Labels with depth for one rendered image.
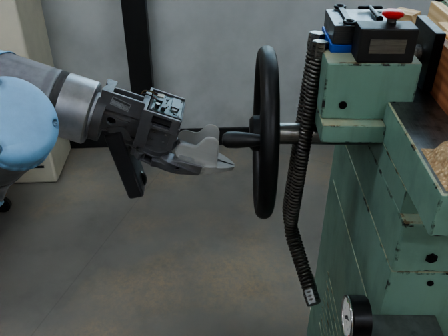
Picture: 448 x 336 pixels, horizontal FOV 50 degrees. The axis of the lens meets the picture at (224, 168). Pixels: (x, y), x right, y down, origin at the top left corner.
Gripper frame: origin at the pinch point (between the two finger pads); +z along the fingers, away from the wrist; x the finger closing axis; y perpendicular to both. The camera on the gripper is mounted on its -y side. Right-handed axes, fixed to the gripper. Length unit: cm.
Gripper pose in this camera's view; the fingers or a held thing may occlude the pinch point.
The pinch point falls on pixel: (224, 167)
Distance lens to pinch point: 72.6
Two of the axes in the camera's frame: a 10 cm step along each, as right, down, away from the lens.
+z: 9.4, 2.9, 1.7
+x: 0.2, -5.6, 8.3
